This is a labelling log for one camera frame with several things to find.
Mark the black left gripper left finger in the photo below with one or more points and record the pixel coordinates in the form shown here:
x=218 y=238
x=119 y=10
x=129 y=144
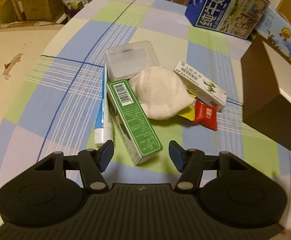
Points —
x=93 y=163

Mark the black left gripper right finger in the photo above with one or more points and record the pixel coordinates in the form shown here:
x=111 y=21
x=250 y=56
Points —
x=190 y=163

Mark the blue white cream tube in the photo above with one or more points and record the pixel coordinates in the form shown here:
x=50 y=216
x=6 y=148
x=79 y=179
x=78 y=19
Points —
x=103 y=129

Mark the red snack packet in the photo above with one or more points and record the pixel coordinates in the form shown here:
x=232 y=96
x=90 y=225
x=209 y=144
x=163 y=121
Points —
x=205 y=115

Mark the green cardboard box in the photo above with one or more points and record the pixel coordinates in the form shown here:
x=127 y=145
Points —
x=137 y=134

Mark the white ointment box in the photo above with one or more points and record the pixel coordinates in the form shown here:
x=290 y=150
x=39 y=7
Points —
x=200 y=86

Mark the white cloth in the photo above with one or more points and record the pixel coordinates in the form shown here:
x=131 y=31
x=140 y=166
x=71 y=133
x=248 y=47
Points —
x=160 y=92

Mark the clear plastic case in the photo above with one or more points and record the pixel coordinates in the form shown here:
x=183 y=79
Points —
x=127 y=60

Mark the yellow packet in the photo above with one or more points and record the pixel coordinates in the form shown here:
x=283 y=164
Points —
x=189 y=113

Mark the brown storage box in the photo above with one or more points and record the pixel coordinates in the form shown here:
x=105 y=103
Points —
x=266 y=74

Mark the light blue milk box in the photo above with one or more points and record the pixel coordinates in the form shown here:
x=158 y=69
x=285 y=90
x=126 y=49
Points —
x=274 y=28

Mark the blue milk carton box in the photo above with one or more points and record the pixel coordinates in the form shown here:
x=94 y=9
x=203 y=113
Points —
x=233 y=17

